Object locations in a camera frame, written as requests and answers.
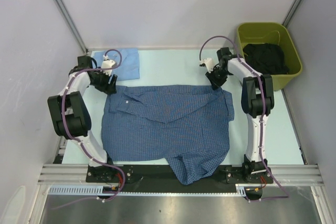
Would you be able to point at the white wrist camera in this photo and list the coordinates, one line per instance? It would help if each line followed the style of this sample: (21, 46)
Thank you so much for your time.
(208, 63)
(107, 65)

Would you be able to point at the aluminium frame rail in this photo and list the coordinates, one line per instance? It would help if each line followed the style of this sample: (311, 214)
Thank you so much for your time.
(63, 174)

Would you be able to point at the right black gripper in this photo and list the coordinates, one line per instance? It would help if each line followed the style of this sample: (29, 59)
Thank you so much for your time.
(215, 83)

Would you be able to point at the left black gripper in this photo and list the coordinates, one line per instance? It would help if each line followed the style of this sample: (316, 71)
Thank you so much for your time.
(109, 89)

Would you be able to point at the white slotted cable duct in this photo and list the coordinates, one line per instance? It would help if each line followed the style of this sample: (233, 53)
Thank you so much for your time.
(78, 190)

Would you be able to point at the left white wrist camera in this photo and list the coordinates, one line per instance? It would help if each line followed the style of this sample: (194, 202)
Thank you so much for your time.
(107, 65)

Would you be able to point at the olive green plastic bin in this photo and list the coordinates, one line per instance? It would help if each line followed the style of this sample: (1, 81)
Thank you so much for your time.
(272, 33)

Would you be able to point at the blue checkered long sleeve shirt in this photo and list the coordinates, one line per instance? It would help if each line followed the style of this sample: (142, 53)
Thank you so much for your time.
(188, 126)

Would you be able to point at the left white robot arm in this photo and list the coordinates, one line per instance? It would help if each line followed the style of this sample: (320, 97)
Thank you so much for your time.
(70, 116)

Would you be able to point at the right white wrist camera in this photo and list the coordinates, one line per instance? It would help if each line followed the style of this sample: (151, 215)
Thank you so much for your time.
(208, 63)

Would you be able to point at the light blue folded shirt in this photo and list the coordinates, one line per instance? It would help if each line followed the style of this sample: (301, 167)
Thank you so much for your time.
(130, 64)

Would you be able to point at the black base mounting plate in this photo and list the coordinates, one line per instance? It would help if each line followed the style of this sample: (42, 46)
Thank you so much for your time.
(160, 179)

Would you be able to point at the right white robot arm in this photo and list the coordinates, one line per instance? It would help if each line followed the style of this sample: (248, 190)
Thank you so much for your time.
(257, 101)

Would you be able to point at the black clothes in bin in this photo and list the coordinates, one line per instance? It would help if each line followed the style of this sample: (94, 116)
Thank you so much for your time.
(266, 58)

